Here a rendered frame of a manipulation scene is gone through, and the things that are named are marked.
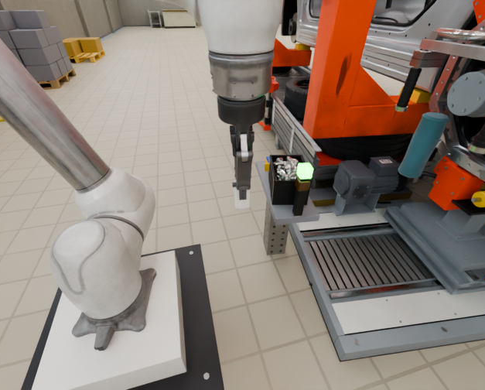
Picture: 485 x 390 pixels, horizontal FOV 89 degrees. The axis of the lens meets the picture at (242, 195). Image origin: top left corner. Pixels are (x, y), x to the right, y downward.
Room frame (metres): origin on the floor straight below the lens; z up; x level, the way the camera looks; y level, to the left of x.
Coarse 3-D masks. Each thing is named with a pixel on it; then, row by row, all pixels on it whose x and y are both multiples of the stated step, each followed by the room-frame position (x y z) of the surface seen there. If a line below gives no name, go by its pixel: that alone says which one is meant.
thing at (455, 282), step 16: (400, 208) 1.05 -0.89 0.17; (400, 224) 0.94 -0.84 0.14; (416, 240) 0.82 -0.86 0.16; (432, 256) 0.72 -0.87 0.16; (432, 272) 0.68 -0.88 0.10; (448, 272) 0.63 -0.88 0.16; (464, 272) 0.63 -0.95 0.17; (480, 272) 0.64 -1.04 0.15; (448, 288) 0.60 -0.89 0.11; (464, 288) 0.58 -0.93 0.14; (480, 288) 0.59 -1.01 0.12
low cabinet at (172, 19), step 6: (162, 12) 18.33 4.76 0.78; (168, 12) 18.41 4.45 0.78; (174, 12) 18.51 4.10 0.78; (180, 12) 18.60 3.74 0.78; (186, 12) 18.69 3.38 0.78; (168, 18) 18.40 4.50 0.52; (174, 18) 18.49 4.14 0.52; (180, 18) 18.59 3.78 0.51; (186, 18) 18.68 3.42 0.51; (192, 18) 18.77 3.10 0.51; (168, 24) 18.39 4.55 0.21; (174, 24) 18.48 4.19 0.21; (180, 24) 18.58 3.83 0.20; (186, 24) 18.67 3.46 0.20; (192, 24) 18.76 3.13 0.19
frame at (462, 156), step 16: (448, 64) 1.07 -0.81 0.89; (464, 64) 1.05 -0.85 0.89; (448, 80) 1.04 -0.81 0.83; (432, 96) 1.07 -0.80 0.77; (448, 112) 1.02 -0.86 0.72; (448, 128) 0.99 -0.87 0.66; (448, 144) 0.92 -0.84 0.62; (464, 160) 0.81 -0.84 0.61; (480, 160) 0.80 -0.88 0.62; (480, 176) 0.73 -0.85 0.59
